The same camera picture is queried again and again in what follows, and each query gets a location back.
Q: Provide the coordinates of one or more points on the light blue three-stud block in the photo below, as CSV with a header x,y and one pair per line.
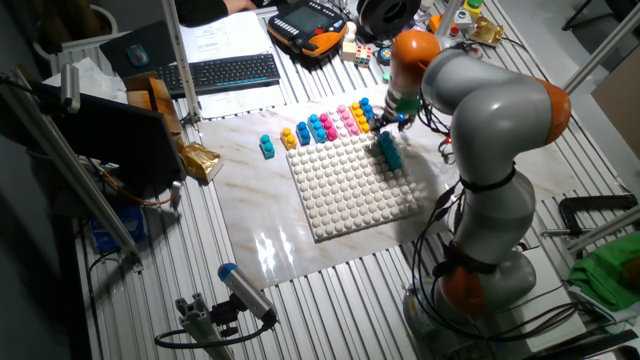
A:
x,y
317,130

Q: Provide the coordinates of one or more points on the dark blue two-stud block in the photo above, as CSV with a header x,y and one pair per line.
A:
x,y
303,135

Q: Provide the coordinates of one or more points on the black clamp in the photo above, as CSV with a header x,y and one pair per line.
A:
x,y
595,201

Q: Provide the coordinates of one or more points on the yellow four-stud block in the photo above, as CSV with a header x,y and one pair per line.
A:
x,y
359,120

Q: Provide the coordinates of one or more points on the magenta three-stud block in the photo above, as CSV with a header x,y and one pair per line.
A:
x,y
329,129

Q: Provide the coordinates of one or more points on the brown cardboard sheet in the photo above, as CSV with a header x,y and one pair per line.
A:
x,y
620,105

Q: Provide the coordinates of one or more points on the silver camera on strut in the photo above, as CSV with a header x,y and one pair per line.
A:
x,y
70,87

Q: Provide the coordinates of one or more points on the yellow two-stud block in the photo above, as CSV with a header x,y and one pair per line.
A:
x,y
288,140

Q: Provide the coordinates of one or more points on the printed paper sheet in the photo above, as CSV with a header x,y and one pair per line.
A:
x,y
240,104
225,35

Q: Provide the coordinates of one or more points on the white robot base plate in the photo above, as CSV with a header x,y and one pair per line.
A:
x,y
555,300

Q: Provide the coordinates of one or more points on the silver camera blue end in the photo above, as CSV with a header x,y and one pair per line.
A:
x,y
247,292

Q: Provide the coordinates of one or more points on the person forearm black sleeve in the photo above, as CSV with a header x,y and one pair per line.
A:
x,y
200,12

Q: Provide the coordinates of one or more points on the gold foil bag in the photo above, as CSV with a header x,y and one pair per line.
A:
x,y
202,161

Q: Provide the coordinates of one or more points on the green cloth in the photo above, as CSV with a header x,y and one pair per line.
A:
x,y
605,272

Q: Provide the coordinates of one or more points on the small orange object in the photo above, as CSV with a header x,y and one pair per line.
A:
x,y
436,22

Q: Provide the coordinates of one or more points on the black mouse pad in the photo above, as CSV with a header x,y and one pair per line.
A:
x,y
155,42

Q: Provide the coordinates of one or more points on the Rubik's cube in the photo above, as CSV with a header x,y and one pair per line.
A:
x,y
363,56

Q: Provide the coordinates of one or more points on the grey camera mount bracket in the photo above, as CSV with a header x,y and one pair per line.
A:
x,y
200,325

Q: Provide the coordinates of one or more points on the white rounded figurine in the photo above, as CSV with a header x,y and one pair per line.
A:
x,y
351,31

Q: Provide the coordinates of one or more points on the black monitor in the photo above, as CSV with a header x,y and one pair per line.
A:
x,y
115,135

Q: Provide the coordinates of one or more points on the yellow box green button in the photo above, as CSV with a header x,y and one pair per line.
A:
x,y
472,9

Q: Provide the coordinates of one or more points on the blue packet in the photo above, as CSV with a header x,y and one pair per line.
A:
x,y
117,230

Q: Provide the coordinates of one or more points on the brown cardboard box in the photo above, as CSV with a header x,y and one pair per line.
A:
x,y
160,100

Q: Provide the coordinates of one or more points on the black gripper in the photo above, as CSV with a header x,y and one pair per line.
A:
x,y
395,117

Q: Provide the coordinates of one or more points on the black filament spool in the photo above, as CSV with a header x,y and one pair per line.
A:
x,y
387,17

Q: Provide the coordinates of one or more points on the person hand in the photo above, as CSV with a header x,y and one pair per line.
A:
x,y
240,5

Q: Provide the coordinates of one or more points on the white studded baseplate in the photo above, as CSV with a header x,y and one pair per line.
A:
x,y
340,200

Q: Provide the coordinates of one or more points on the aluminium frame strut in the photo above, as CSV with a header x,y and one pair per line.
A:
x,y
85,200
605,227
600,50
181,60

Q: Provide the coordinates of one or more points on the black computer keyboard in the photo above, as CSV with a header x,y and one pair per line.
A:
x,y
225,75

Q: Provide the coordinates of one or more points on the grey button box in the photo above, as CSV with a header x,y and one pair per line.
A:
x,y
462,19

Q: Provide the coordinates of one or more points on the dark computer mouse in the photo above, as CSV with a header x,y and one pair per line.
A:
x,y
138,55

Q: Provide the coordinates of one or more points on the gold crinkled object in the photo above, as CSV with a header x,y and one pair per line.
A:
x,y
487,31

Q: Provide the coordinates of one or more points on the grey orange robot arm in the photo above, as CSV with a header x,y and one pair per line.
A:
x,y
492,115

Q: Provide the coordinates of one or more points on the plain wooden cube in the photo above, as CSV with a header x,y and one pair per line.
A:
x,y
349,51

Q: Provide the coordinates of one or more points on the teal four-stud block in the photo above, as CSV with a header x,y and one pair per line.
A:
x,y
391,152

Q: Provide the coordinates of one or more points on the teal two-stud block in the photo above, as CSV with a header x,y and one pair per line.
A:
x,y
267,147

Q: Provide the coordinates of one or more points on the marble pattern board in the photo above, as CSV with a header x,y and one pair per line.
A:
x,y
250,210

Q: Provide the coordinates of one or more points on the light pink four-stud block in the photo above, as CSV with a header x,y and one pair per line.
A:
x,y
348,120

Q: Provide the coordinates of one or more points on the black orange teach pendant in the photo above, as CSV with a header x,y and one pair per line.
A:
x,y
307,27

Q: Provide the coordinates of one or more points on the round black puck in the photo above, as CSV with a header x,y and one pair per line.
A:
x,y
384,56

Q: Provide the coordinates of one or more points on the silver post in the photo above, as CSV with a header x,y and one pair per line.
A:
x,y
447,17

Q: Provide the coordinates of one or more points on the white four-stud block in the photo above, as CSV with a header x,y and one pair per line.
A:
x,y
339,126

